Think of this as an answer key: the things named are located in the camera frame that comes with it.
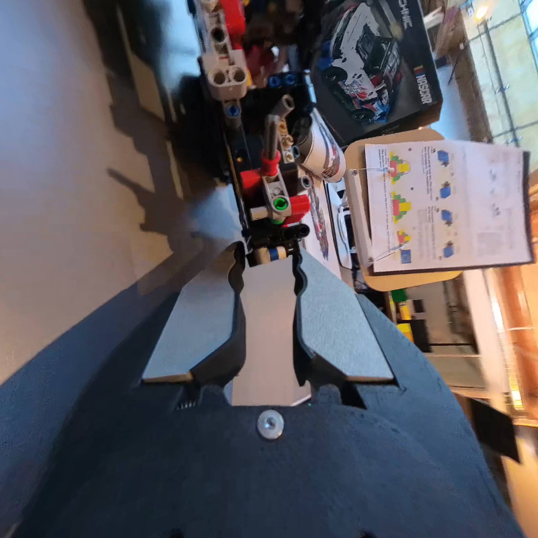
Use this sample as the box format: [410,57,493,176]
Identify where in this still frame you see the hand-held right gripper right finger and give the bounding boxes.
[292,247,394,386]

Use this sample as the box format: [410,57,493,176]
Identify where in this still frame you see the printed instruction sheet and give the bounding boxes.
[363,140,535,275]

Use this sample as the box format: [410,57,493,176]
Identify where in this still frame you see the open instruction booklet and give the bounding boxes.
[293,110,348,184]

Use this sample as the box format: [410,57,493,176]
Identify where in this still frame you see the light grey desk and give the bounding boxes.
[0,0,358,407]

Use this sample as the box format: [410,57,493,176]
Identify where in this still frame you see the toy brick vehicle chassis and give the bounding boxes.
[185,0,322,268]

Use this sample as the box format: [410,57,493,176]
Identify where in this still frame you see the black toy car box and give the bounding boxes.
[310,0,445,146]

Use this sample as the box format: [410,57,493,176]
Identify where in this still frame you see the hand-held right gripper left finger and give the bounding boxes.
[142,242,246,386]

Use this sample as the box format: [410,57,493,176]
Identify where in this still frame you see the white rounded device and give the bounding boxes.
[333,184,359,270]

